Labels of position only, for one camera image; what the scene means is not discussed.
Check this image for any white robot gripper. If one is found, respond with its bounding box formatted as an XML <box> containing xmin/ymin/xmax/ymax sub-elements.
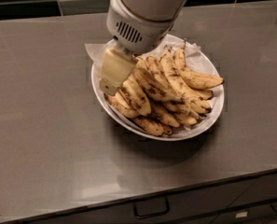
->
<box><xmin>99</xmin><ymin>0</ymin><xmax>175</xmax><ymax>96</ymax></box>

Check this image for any large spotted banana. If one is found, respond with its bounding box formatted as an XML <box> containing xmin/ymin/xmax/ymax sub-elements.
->
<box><xmin>119</xmin><ymin>76</ymin><xmax>151</xmax><ymax>117</ymax></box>

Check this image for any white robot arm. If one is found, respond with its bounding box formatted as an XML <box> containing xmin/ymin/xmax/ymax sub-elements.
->
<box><xmin>99</xmin><ymin>0</ymin><xmax>187</xmax><ymax>95</ymax></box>

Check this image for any spotted banana behind centre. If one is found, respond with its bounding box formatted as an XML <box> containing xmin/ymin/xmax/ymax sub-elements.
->
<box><xmin>145</xmin><ymin>55</ymin><xmax>174</xmax><ymax>94</ymax></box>

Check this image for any spotted banana outer left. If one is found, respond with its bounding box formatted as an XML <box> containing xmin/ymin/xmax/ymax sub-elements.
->
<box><xmin>104</xmin><ymin>92</ymin><xmax>139</xmax><ymax>119</ymax></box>

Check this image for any white oval bowl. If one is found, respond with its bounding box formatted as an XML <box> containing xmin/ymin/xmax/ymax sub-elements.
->
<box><xmin>90</xmin><ymin>34</ymin><xmax>225</xmax><ymax>142</ymax></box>

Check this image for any long spotted banana right centre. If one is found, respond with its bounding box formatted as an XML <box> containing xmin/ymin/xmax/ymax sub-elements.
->
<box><xmin>159</xmin><ymin>46</ymin><xmax>212</xmax><ymax>115</ymax></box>

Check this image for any banana lower middle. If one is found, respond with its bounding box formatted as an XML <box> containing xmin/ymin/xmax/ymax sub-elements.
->
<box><xmin>150</xmin><ymin>101</ymin><xmax>180</xmax><ymax>128</ymax></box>

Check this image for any small banana bottom front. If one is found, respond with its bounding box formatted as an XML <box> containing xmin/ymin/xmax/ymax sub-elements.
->
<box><xmin>132</xmin><ymin>116</ymin><xmax>173</xmax><ymax>136</ymax></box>

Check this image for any small banana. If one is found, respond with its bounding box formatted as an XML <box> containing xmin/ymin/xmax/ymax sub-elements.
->
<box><xmin>132</xmin><ymin>116</ymin><xmax>173</xmax><ymax>136</ymax></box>
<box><xmin>162</xmin><ymin>101</ymin><xmax>207</xmax><ymax>126</ymax></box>

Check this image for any yellow banana far right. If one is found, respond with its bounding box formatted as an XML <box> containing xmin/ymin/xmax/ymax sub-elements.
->
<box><xmin>173</xmin><ymin>43</ymin><xmax>224</xmax><ymax>90</ymax></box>

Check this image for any small banana lower right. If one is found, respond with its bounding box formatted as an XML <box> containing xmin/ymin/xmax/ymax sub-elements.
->
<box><xmin>162</xmin><ymin>101</ymin><xmax>207</xmax><ymax>126</ymax></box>

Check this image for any white paper liner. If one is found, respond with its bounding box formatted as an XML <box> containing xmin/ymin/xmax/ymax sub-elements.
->
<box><xmin>84</xmin><ymin>35</ymin><xmax>225</xmax><ymax>139</ymax></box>

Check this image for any black drawer handle centre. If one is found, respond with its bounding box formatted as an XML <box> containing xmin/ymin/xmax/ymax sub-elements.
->
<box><xmin>132</xmin><ymin>198</ymin><xmax>170</xmax><ymax>219</ymax></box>

